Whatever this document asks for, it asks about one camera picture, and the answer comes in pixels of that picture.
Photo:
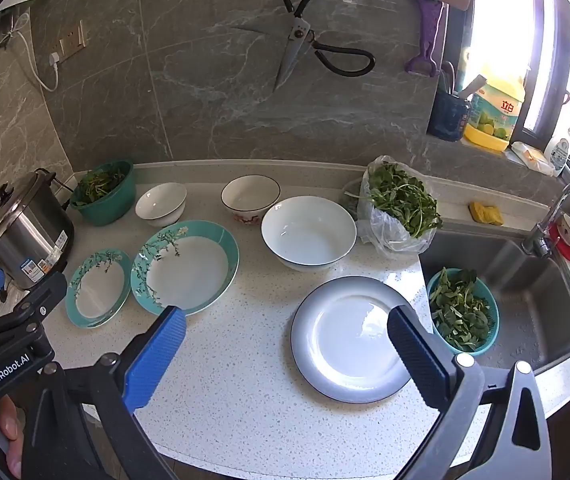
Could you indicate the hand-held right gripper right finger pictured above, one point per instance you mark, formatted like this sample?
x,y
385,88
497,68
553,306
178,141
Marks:
x,y
417,355

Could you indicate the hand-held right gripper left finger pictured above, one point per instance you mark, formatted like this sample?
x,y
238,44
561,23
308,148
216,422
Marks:
x,y
157,355

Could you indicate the grey rimmed white plate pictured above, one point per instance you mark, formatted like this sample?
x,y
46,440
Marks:
x,y
350,330

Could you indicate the small white bowl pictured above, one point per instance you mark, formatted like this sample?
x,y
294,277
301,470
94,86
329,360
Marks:
x,y
160,200

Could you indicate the white cup with writing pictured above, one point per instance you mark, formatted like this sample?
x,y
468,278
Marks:
x,y
250,195

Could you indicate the small teal floral plate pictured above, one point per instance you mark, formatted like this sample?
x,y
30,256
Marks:
x,y
97,292

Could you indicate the stainless steel cooker pot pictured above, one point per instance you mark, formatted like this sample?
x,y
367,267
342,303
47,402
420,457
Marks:
x,y
30,235

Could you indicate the leafy greens in colander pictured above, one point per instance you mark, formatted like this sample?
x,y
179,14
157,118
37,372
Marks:
x,y
460,310

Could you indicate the teal plastic colander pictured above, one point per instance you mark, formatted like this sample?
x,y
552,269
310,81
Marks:
x,y
485,342

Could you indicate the large teal floral plate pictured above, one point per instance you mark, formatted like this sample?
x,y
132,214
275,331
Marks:
x,y
190,270

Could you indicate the teal plastic basin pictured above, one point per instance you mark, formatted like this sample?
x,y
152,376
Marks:
x,y
110,209

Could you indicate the stainless steel sink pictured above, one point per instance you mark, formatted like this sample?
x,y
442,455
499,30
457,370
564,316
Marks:
x,y
530,310

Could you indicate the clear plastic bag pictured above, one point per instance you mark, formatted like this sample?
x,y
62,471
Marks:
x,y
380,234

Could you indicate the leafy greens in basin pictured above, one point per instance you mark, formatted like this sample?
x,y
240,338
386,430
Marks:
x,y
97,182

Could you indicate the leafy greens in bag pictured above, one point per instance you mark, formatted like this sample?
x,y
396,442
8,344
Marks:
x,y
405,200

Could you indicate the yellow sponge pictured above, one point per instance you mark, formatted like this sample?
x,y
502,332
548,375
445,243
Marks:
x,y
485,212

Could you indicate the large white bowl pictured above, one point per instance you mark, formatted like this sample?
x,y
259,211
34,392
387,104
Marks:
x,y
310,235

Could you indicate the red silicone mat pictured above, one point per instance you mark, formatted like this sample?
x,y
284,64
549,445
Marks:
x,y
562,250

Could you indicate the chrome faucet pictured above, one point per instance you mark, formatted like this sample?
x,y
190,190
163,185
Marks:
x,y
545,225

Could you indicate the white packet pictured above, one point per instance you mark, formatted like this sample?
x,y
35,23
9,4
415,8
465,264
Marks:
x,y
532,157

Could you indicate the dark blue utensil holder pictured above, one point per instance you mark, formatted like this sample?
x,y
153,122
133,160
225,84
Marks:
x,y
447,115

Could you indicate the white pump bottle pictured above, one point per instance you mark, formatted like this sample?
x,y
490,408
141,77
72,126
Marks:
x,y
562,155

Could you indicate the yellow dish soap bottle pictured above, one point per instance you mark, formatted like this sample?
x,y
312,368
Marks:
x,y
495,110

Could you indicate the purple peeler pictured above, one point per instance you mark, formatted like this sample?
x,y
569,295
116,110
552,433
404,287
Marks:
x,y
430,35

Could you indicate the beige wall socket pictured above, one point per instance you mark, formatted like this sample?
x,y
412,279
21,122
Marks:
x,y
72,40

